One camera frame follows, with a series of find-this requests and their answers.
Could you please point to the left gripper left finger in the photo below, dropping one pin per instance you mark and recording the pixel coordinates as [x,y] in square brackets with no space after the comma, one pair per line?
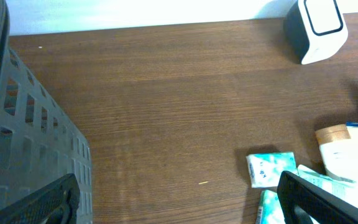
[57,202]

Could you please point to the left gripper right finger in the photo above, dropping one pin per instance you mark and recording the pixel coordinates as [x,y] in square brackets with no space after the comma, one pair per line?
[301,202]

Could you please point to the teal tissue pack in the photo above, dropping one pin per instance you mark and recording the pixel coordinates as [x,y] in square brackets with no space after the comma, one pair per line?
[269,209]
[265,169]

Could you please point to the teal wet wipes pack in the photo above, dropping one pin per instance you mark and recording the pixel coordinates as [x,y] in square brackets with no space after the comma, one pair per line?
[335,187]

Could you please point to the white tube with tan cap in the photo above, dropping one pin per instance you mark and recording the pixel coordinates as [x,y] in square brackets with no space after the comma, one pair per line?
[340,155]

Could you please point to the white barcode scanner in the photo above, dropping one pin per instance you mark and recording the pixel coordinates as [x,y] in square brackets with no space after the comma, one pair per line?
[315,29]

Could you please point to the grey plastic mesh basket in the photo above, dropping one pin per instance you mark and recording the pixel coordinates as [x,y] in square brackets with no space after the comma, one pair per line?
[38,141]

